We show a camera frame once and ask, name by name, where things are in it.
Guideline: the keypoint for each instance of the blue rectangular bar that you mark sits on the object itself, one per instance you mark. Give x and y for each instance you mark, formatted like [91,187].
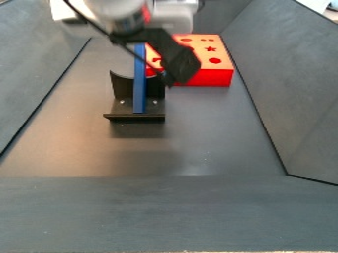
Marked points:
[141,80]

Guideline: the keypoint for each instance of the black curved fixture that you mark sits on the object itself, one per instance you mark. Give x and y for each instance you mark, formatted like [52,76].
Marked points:
[122,109]

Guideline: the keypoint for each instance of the robot arm with black wrap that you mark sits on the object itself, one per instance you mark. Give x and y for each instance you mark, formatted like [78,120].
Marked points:
[150,21]

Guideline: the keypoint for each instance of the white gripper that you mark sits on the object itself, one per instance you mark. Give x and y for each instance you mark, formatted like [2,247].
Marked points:
[173,15]

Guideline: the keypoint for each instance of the red shape-sorting board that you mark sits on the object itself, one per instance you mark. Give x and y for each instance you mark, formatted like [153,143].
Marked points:
[217,68]

